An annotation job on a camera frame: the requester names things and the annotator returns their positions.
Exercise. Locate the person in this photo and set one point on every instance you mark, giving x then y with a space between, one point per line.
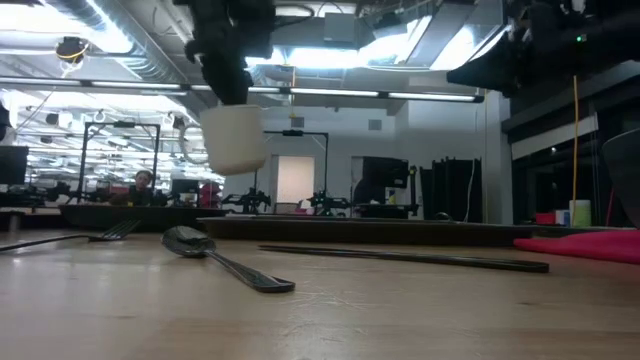
142 189

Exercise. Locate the grey ceiling box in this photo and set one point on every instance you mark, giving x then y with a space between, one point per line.
340 27

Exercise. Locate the metal spoon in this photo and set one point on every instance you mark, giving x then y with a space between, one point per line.
187 241

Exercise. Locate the pale green container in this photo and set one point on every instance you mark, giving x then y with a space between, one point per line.
580 214

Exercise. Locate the black camera rig frame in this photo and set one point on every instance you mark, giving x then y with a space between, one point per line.
120 124
292 133

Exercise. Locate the black aluminium table frame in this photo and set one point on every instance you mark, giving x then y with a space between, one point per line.
40 222

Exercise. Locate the white ceramic mug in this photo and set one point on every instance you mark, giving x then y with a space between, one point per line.
235 140

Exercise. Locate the long ceiling light bar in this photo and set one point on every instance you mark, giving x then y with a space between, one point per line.
335 92

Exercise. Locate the black curtain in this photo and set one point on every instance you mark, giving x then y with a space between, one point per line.
450 190

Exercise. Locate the black wall monitor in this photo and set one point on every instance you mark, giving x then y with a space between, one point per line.
385 172

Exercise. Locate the red bin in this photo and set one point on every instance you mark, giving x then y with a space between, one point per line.
545 218

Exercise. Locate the red cloth napkin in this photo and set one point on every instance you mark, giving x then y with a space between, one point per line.
590 246

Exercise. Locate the background black robot arm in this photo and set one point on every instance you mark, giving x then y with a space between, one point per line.
247 201
327 202

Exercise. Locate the black chopstick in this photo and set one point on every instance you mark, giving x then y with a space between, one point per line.
450 263
310 247

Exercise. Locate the dark brown serving tray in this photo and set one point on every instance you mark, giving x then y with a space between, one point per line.
350 232

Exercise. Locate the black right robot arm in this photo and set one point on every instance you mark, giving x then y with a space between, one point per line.
600 50

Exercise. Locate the metal fork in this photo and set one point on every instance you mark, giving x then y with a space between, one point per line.
112 232

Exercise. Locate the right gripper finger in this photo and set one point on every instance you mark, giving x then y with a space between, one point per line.
480 65

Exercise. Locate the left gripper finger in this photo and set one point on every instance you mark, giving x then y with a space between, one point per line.
220 85
245 87

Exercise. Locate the black computer monitor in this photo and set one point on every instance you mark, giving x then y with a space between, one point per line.
12 165

